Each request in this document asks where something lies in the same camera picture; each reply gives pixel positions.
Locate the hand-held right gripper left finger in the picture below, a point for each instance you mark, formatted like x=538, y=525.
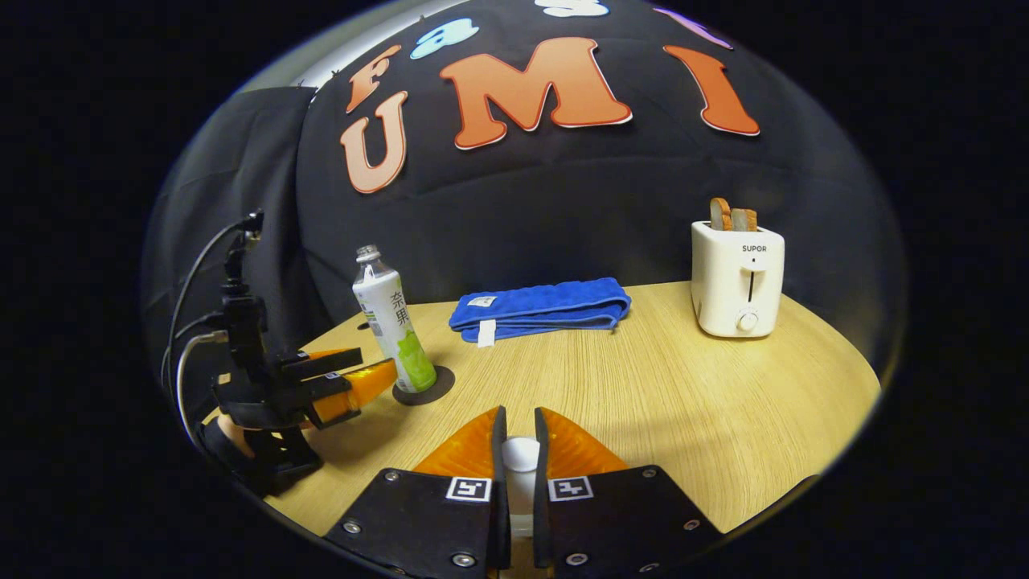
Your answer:
x=418, y=523

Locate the toast slice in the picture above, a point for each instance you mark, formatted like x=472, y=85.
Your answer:
x=745, y=220
x=721, y=215

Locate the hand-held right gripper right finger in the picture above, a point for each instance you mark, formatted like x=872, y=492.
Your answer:
x=627, y=519

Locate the clear water bottle green label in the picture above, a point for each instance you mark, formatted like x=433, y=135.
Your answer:
x=394, y=322

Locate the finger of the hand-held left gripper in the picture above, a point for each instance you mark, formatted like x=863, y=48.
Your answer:
x=362, y=388
x=321, y=366

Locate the black backdrop cloth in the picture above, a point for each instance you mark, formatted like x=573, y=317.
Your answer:
x=563, y=201

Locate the cream toaster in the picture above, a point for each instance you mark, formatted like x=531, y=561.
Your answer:
x=735, y=281

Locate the folded blue towel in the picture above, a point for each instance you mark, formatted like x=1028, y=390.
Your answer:
x=539, y=310

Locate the dark brown round coaster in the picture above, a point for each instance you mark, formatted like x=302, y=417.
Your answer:
x=440, y=386

